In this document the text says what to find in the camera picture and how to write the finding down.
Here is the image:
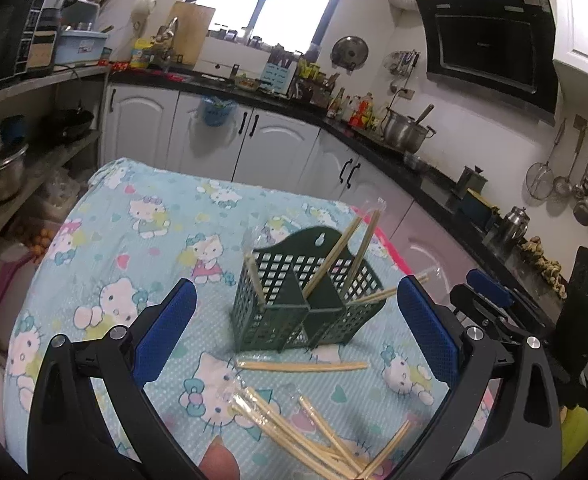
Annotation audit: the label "pink cloth under tablecloth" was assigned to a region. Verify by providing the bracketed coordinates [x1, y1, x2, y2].
[367, 226, 413, 275]

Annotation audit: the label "stainless steel stock pot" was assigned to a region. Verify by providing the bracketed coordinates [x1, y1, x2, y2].
[382, 104, 436, 154]

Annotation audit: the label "white lower cabinets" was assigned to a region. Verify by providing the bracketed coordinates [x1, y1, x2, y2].
[102, 82, 477, 284]

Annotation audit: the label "metal mesh strainer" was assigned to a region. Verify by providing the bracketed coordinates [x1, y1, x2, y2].
[525, 119, 566, 200]

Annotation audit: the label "Hello Kitty blue tablecloth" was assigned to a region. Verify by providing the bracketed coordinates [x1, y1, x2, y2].
[3, 158, 448, 479]

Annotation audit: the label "wooden cutting board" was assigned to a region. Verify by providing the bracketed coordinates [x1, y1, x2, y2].
[168, 1, 216, 66]

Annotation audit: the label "green plastic utensil basket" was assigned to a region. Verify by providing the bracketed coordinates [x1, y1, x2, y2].
[231, 226, 386, 352]

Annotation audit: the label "light blue knife block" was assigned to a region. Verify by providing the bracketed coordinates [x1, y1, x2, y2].
[259, 62, 297, 94]

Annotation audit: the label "black range hood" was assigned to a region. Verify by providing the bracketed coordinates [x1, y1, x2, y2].
[415, 0, 559, 126]

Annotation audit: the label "hanging pot lid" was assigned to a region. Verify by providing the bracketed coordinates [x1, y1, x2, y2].
[330, 36, 369, 72]

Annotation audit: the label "steel bowl on shelf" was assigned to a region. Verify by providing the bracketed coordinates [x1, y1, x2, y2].
[0, 142, 28, 203]

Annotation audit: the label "person's left hand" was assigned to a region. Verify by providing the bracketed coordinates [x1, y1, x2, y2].
[199, 441, 241, 480]

